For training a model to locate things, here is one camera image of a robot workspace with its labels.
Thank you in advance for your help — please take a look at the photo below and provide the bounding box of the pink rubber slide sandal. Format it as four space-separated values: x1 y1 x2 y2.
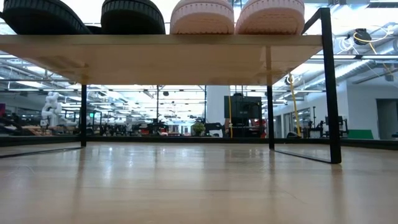
169 0 235 35
234 0 306 35

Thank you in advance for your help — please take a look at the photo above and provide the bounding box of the black rubber slide sandal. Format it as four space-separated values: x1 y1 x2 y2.
0 0 91 35
100 0 167 35

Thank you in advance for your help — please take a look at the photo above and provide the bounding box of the green potted plant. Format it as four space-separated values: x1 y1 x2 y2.
192 121 206 137

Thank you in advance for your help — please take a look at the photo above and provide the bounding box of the black equipment cabinet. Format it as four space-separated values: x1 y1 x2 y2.
223 93 264 139

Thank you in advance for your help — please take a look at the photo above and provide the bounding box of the white robot figure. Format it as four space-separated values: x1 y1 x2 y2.
40 91 78 128

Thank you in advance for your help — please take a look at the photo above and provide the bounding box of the green panel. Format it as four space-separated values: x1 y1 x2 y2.
347 129 374 140

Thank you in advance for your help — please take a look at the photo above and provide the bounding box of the black metal table frame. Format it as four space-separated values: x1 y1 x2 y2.
0 134 398 151

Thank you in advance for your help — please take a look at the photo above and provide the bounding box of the thin yellow hanging cable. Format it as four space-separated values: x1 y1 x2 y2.
228 95 234 139

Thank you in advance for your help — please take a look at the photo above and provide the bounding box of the wooden shelf with black frame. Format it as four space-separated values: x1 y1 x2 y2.
0 7 343 165

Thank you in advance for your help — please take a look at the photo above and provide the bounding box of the black ceiling cable reel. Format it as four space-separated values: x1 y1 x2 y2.
352 28 373 46

